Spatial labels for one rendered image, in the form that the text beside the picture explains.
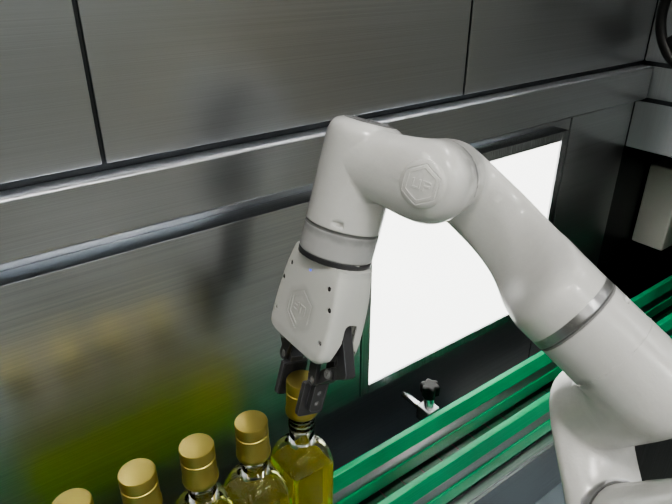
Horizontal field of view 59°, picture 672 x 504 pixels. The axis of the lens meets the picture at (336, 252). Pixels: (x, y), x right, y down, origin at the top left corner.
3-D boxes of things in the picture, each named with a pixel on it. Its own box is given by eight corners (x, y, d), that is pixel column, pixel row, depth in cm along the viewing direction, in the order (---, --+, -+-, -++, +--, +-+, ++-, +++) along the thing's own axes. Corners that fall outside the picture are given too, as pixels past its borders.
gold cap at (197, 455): (209, 458, 61) (205, 426, 59) (225, 481, 59) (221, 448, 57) (176, 474, 60) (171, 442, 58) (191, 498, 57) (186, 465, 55)
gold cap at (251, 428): (259, 435, 64) (257, 403, 62) (277, 455, 62) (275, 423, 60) (230, 450, 62) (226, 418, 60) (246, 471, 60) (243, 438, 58)
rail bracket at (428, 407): (409, 425, 100) (414, 360, 93) (439, 450, 95) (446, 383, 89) (391, 435, 97) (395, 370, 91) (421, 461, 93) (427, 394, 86)
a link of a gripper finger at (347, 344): (331, 294, 59) (305, 324, 63) (361, 364, 56) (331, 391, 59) (341, 294, 60) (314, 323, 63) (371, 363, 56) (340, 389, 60)
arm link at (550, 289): (537, 363, 50) (363, 188, 53) (543, 319, 62) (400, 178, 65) (618, 297, 47) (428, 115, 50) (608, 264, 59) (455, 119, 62)
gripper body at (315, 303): (280, 224, 61) (258, 323, 64) (338, 262, 53) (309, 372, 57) (337, 227, 66) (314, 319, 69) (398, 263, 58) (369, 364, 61)
